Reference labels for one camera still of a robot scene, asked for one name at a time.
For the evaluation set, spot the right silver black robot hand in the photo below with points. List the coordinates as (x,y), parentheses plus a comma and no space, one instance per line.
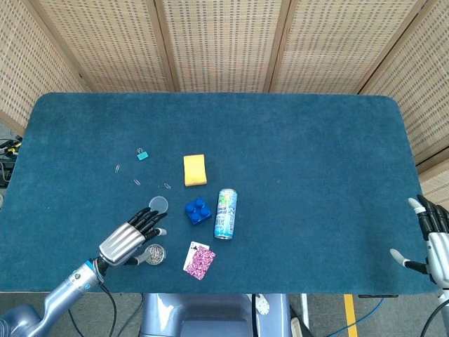
(438,251)

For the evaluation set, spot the clear jar of paperclips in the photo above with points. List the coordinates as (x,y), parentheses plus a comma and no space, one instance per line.
(158,255)

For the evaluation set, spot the clear round plastic lid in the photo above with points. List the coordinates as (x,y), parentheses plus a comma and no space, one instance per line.
(158,203)

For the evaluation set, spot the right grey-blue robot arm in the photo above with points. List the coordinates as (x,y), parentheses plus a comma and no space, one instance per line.
(445,296)

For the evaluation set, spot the blue building block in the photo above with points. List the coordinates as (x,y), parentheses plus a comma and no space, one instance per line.
(200,217)

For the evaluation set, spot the black table bracket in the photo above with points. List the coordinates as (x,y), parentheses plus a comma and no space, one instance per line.
(377,296)

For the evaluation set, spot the black equipment box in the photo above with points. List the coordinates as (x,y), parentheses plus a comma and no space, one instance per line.
(5,173)

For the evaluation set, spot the yellow sponge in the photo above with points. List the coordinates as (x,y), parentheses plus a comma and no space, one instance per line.
(194,170)

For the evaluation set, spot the woven wood-framed screen panel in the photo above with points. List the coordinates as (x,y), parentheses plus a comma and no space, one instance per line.
(336,42)
(28,63)
(224,42)
(105,42)
(424,87)

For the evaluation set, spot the light blue drink can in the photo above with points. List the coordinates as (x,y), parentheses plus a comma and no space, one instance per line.
(226,217)

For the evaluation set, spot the teal binder clip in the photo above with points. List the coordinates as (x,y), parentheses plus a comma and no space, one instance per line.
(142,156)

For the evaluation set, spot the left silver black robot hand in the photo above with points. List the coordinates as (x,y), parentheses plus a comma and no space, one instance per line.
(119,245)

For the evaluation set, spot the five of clubs card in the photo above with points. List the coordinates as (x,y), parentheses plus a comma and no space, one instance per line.
(189,254)

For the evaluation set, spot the white table leg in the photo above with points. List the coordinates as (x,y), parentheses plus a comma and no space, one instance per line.
(304,305)

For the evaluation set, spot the grey-blue robot torso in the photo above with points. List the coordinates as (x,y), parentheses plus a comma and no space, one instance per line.
(210,312)

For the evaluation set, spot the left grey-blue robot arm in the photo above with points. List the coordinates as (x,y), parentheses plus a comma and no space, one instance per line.
(63,295)

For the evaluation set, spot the white perforated bracket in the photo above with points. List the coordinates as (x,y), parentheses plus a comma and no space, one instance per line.
(262,305)

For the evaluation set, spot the pink patterned playing card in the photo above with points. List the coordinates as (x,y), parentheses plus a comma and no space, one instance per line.
(200,263)

